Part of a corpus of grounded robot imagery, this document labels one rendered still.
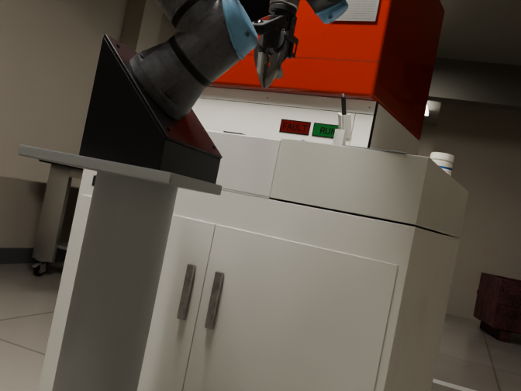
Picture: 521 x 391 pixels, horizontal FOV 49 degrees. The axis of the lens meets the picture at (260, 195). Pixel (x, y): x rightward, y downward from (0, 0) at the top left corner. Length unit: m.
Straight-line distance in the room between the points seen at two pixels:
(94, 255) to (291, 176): 0.50
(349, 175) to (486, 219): 5.90
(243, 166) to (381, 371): 0.57
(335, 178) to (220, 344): 0.49
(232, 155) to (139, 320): 0.50
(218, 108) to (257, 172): 0.89
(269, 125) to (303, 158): 0.79
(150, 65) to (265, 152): 0.40
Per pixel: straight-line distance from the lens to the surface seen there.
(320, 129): 2.01
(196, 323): 1.45
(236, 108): 2.19
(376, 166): 1.26
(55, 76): 4.82
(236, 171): 1.40
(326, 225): 1.29
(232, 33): 1.08
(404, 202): 1.24
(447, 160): 1.79
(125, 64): 1.12
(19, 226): 4.77
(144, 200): 1.07
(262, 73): 1.47
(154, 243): 1.10
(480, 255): 7.13
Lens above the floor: 0.79
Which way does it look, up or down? 1 degrees up
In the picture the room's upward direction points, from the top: 11 degrees clockwise
